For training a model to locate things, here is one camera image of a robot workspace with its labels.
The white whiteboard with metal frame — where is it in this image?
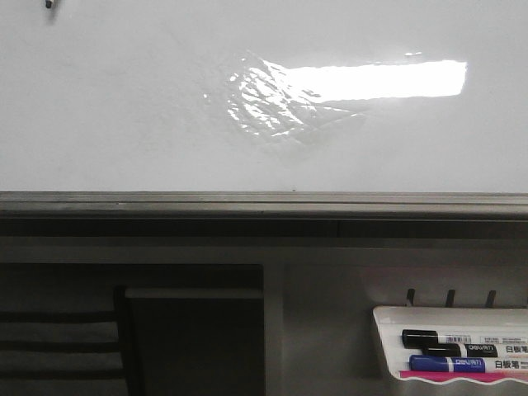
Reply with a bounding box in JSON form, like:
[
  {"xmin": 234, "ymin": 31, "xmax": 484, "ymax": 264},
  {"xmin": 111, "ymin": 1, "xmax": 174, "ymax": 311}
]
[{"xmin": 1, "ymin": 1, "xmax": 527, "ymax": 228}]

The black capped marker lower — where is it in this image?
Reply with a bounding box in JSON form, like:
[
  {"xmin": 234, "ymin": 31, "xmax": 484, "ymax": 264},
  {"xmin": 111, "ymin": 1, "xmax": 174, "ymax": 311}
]
[{"xmin": 422, "ymin": 343, "xmax": 527, "ymax": 358}]

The white plastic marker tray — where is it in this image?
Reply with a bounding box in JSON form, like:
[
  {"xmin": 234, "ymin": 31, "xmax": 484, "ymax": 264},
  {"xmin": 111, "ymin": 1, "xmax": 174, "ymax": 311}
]
[{"xmin": 373, "ymin": 306, "xmax": 527, "ymax": 395}]

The black capped marker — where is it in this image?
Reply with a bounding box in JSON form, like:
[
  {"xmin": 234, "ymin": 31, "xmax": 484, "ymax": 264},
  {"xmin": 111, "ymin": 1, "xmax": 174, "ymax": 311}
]
[
  {"xmin": 402, "ymin": 329, "xmax": 527, "ymax": 349},
  {"xmin": 422, "ymin": 343, "xmax": 527, "ymax": 358}
]

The blue capped marker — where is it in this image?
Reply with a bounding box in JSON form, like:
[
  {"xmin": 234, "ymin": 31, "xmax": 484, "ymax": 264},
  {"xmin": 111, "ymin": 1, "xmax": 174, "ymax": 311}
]
[{"xmin": 409, "ymin": 355, "xmax": 527, "ymax": 375}]

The black slatted chair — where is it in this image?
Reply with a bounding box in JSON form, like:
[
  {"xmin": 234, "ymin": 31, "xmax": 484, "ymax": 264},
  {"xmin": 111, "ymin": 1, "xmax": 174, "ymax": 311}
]
[{"xmin": 1, "ymin": 286, "xmax": 145, "ymax": 395}]

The black capped marker upper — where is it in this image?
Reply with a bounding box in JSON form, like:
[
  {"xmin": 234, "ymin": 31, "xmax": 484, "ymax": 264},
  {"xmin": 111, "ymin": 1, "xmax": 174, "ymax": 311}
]
[{"xmin": 402, "ymin": 329, "xmax": 527, "ymax": 349}]

